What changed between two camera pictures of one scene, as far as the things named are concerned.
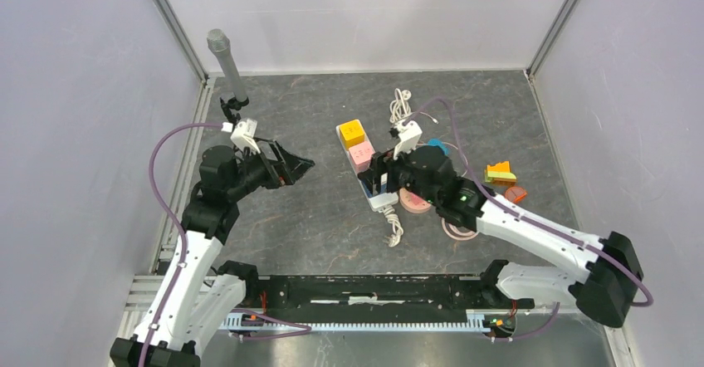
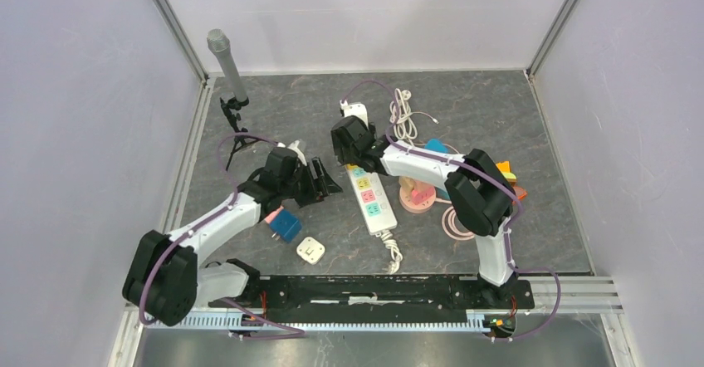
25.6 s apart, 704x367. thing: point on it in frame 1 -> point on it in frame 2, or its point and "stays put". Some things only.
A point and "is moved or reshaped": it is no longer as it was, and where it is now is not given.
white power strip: [377, 201] is moved or reshaped
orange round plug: [515, 194] stays put
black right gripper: [380, 164] -> [339, 152]
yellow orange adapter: [500, 173] stays put
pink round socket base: [413, 203] stays put
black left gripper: [286, 169] -> [324, 183]
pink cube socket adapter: [360, 155] is moved or reshaped
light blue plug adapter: [437, 142] stays put
